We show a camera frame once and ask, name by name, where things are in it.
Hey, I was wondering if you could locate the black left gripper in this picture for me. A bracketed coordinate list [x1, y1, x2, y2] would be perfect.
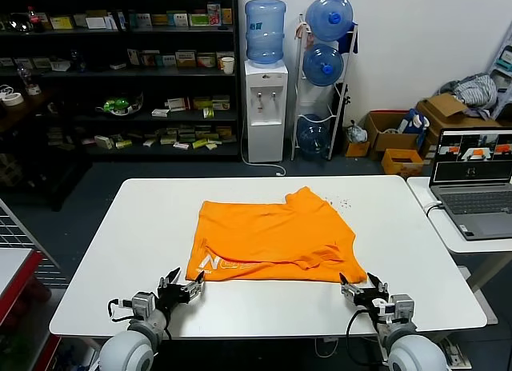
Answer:
[154, 266, 207, 310]

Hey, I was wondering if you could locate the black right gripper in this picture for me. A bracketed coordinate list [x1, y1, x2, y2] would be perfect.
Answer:
[338, 271, 392, 321]

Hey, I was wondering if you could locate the orange t-shirt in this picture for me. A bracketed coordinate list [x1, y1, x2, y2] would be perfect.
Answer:
[186, 185, 368, 285]

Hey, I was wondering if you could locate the grey pile of clothes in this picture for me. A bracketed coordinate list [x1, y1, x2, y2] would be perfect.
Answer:
[438, 72, 499, 120]

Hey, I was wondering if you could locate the large white table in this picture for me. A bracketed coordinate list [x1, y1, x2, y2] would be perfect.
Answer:
[48, 174, 488, 370]

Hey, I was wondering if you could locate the small white side table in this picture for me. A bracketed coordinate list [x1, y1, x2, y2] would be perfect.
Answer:
[406, 175, 512, 294]

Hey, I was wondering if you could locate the white power strip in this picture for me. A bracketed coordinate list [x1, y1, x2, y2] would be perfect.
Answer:
[439, 338, 473, 367]

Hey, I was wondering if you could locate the orange cardboard box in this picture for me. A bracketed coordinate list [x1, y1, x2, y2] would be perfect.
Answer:
[381, 148, 424, 178]

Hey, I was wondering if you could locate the small orange box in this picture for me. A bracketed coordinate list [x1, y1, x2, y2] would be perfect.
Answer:
[346, 140, 371, 158]

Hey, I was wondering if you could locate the grey open laptop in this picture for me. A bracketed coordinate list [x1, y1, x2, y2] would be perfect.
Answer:
[428, 126, 512, 242]

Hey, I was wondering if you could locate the open brown cardboard box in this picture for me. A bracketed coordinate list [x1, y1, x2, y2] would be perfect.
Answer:
[363, 110, 421, 162]

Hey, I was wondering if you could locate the white plastic bag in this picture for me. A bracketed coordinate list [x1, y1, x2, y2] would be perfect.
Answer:
[346, 120, 368, 144]

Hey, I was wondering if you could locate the red and white cart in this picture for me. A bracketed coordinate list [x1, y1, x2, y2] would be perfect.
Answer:
[0, 246, 53, 371]

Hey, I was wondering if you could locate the white water dispenser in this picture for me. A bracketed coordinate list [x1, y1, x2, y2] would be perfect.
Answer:
[243, 59, 289, 163]

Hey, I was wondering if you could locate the blue and white bag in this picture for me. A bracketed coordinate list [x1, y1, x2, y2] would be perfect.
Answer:
[398, 107, 431, 142]

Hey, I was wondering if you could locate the black shelving unit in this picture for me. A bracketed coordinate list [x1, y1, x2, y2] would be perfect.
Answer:
[0, 0, 241, 212]

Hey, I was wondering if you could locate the green and white bowl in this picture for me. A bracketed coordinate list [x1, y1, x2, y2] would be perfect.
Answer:
[95, 92, 144, 118]

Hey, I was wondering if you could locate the black stand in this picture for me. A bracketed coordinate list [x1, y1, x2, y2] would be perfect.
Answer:
[334, 82, 352, 116]

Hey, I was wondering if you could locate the cardboard box with flaps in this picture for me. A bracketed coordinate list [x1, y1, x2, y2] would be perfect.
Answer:
[415, 92, 503, 156]

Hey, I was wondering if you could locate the brown white box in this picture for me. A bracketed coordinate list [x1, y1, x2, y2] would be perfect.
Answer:
[175, 50, 198, 69]

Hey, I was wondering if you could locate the dark blue bottle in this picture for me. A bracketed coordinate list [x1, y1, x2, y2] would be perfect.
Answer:
[70, 48, 87, 73]

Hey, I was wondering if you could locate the clear plastic bottle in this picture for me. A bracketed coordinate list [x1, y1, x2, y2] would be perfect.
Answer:
[15, 62, 34, 88]

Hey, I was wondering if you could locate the upright blue water jug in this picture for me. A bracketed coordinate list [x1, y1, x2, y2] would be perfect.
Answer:
[244, 0, 287, 66]

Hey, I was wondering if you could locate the teal white box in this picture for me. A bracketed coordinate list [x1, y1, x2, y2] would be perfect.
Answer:
[166, 11, 190, 28]

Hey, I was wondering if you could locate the box with red print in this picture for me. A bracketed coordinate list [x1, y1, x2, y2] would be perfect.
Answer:
[206, 2, 222, 26]

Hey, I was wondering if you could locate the cola bottle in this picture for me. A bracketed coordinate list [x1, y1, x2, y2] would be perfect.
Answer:
[26, 5, 41, 33]

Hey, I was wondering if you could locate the clear glass bowl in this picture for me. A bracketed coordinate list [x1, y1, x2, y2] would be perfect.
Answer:
[7, 12, 34, 33]

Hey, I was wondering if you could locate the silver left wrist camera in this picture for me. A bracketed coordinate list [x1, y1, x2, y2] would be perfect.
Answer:
[131, 292, 156, 320]

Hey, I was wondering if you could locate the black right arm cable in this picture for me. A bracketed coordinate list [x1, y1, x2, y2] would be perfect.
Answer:
[345, 309, 387, 366]

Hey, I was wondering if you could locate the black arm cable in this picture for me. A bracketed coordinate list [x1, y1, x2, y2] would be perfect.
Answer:
[106, 297, 135, 324]
[345, 309, 387, 366]

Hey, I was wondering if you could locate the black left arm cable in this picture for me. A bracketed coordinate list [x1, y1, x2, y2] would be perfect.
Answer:
[106, 297, 135, 324]

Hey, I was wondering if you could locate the white dispenser power cable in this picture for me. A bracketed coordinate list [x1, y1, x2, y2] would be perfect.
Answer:
[241, 122, 287, 177]

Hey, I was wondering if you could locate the white wire grid panel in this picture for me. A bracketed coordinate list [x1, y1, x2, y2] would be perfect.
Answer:
[0, 198, 71, 288]

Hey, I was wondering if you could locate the white wire jug rack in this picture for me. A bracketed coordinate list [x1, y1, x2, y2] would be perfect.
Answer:
[290, 13, 359, 162]

